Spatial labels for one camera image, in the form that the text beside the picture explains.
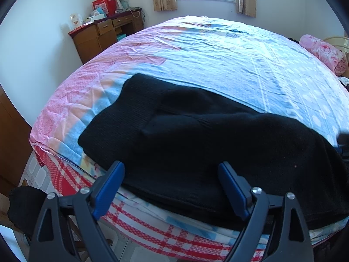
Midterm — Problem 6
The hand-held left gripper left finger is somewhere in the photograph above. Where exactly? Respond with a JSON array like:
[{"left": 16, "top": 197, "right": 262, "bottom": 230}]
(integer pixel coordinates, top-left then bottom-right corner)
[{"left": 29, "top": 160, "right": 126, "bottom": 262}]

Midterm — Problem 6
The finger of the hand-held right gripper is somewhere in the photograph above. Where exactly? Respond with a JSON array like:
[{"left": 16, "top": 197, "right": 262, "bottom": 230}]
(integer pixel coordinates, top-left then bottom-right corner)
[{"left": 336, "top": 132, "right": 349, "bottom": 167}]

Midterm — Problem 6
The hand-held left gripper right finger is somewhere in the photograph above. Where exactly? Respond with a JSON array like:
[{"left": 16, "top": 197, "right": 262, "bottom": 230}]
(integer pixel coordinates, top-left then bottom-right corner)
[{"left": 217, "top": 162, "right": 315, "bottom": 262}]

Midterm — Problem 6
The black knitted sweater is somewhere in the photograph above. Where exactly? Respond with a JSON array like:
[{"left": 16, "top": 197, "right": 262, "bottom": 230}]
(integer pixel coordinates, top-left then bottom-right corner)
[{"left": 78, "top": 73, "right": 349, "bottom": 231}]

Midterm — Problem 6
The red patterned mattress pad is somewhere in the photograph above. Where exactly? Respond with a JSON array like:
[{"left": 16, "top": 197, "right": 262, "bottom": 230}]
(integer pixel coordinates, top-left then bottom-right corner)
[{"left": 34, "top": 145, "right": 273, "bottom": 262}]

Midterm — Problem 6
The wooden stool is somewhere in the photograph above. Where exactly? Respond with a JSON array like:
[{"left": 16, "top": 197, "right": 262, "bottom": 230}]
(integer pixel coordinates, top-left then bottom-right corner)
[{"left": 65, "top": 215, "right": 113, "bottom": 255}]

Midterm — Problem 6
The black cloth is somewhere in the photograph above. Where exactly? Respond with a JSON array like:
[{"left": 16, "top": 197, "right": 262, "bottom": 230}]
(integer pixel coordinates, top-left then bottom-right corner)
[{"left": 8, "top": 186, "right": 49, "bottom": 236}]

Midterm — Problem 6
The pink floral pillow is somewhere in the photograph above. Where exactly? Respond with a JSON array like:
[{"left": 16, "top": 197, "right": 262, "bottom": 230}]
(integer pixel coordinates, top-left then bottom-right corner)
[{"left": 299, "top": 34, "right": 349, "bottom": 76}]

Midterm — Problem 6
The wooden wardrobe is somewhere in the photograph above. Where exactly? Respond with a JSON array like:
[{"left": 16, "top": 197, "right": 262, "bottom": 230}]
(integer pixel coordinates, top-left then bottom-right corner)
[{"left": 0, "top": 83, "right": 33, "bottom": 197}]

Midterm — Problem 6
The cream wooden headboard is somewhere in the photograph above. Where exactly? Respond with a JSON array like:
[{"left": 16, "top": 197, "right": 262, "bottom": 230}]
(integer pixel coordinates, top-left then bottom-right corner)
[{"left": 323, "top": 35, "right": 349, "bottom": 78}]

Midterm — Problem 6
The bed with blue pink sheet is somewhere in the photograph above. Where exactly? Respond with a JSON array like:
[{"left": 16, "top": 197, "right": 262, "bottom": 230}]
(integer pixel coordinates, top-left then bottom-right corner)
[{"left": 29, "top": 15, "right": 349, "bottom": 262}]

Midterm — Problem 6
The wooden desk with drawers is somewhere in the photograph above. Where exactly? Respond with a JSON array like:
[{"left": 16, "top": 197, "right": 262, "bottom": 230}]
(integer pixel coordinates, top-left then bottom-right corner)
[{"left": 68, "top": 11, "right": 145, "bottom": 65}]

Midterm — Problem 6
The white floral kettle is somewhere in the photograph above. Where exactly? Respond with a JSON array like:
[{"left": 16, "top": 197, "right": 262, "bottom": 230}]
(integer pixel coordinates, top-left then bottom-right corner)
[{"left": 69, "top": 14, "right": 84, "bottom": 29}]

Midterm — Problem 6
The blue tissue box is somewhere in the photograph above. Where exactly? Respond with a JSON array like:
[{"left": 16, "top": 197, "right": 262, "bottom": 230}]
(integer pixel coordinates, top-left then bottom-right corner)
[{"left": 89, "top": 8, "right": 108, "bottom": 21}]

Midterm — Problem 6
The red gift bag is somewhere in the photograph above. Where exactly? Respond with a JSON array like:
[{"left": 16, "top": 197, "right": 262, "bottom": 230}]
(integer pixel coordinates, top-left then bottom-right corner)
[{"left": 92, "top": 0, "right": 117, "bottom": 17}]

